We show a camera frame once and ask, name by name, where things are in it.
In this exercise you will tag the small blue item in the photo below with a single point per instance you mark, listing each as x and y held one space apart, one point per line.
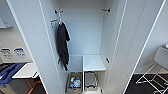
71 85

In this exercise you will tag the clear white bag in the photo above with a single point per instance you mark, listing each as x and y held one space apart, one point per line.
77 82

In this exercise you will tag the orange white warning sticker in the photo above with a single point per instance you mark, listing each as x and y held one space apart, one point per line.
54 21

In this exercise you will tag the white wardrobe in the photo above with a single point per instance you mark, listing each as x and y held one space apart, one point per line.
86 30

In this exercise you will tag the black garment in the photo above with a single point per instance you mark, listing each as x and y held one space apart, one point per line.
62 45

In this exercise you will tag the white plastic hanger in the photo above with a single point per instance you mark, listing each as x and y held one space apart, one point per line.
60 19

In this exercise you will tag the orange folding stand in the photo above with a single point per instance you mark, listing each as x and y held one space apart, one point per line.
35 86

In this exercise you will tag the small green ball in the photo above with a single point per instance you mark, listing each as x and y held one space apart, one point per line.
72 79

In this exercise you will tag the brown storage box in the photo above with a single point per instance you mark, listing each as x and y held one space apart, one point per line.
70 89

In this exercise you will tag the black wardrobe hook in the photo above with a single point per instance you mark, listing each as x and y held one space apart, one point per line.
106 10
58 11

